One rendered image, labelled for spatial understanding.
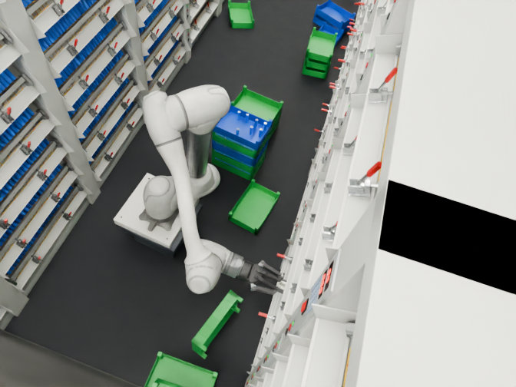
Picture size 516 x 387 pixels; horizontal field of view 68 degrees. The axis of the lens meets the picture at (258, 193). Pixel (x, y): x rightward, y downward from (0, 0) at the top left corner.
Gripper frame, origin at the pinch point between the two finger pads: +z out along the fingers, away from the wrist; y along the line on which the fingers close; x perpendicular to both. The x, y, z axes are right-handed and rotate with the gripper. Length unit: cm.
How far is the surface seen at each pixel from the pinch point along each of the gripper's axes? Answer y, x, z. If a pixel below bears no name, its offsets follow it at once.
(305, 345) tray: -36, -69, -8
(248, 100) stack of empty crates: 137, 53, -54
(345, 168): 10, -68, -9
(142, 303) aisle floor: -12, 69, -56
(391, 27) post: 34, -93, -15
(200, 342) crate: -23, 44, -22
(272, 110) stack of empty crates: 135, 51, -36
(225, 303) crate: -2.6, 43.7, -17.6
